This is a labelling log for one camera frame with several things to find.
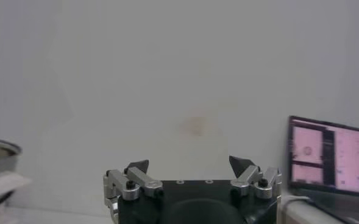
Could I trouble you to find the white side table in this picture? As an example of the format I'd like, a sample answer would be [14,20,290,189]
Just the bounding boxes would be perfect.
[279,194,359,224]

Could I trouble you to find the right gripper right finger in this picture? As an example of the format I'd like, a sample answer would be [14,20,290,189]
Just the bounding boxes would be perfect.
[229,155,283,200]

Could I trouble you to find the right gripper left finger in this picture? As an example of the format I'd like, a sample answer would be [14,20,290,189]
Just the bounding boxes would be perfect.
[102,159,164,201]

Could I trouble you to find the white electric cooking pot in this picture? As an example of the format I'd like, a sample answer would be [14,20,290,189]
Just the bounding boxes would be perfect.
[0,170,33,224]

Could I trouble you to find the open dark laptop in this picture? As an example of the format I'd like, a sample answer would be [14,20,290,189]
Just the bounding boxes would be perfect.
[287,114,359,224]

